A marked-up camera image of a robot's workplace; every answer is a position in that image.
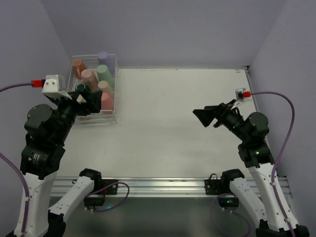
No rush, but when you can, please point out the dark green ceramic mug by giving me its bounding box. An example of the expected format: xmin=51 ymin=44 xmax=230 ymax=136
xmin=75 ymin=83 xmax=91 ymax=92

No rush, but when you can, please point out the beige plastic cup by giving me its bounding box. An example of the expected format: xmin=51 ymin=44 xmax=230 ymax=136
xmin=98 ymin=80 xmax=115 ymax=98

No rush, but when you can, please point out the light green plastic cup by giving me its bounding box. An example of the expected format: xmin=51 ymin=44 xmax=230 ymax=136
xmin=96 ymin=65 xmax=115 ymax=88

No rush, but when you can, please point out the lavender plastic cup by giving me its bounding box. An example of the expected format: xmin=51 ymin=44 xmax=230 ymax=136
xmin=98 ymin=51 xmax=116 ymax=75

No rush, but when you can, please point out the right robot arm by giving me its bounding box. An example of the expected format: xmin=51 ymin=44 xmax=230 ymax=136
xmin=193 ymin=100 xmax=310 ymax=237

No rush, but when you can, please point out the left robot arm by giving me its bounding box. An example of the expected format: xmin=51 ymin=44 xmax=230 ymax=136
xmin=8 ymin=91 xmax=102 ymax=237

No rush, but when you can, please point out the light pink plastic cup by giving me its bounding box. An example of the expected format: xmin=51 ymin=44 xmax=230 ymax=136
xmin=81 ymin=69 xmax=99 ymax=92

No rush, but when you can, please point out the orange plastic cup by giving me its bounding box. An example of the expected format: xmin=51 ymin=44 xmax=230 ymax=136
xmin=72 ymin=59 xmax=87 ymax=79

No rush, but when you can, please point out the right black controller box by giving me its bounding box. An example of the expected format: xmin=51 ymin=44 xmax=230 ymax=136
xmin=218 ymin=196 xmax=239 ymax=211

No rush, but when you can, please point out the black controller box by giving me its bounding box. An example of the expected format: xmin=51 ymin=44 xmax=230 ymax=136
xmin=218 ymin=196 xmax=239 ymax=211
xmin=83 ymin=196 xmax=105 ymax=210

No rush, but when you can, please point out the left black controller box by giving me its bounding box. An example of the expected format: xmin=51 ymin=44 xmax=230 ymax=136
xmin=83 ymin=196 xmax=105 ymax=210

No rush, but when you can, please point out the white wire dish rack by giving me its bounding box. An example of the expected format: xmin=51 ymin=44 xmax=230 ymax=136
xmin=67 ymin=52 xmax=119 ymax=126

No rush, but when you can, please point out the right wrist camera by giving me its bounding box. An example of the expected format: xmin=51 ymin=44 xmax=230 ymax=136
xmin=232 ymin=88 xmax=252 ymax=109

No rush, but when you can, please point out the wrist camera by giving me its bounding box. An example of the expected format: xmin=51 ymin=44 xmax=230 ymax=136
xmin=232 ymin=88 xmax=252 ymax=109
xmin=41 ymin=75 xmax=71 ymax=99

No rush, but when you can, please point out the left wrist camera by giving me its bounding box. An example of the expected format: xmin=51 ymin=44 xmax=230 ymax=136
xmin=41 ymin=75 xmax=71 ymax=99

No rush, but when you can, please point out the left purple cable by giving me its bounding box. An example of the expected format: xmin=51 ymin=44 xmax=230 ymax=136
xmin=0 ymin=79 xmax=45 ymax=237

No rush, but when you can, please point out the aluminium mounting rail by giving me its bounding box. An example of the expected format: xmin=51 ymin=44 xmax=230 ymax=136
xmin=50 ymin=177 xmax=291 ymax=198

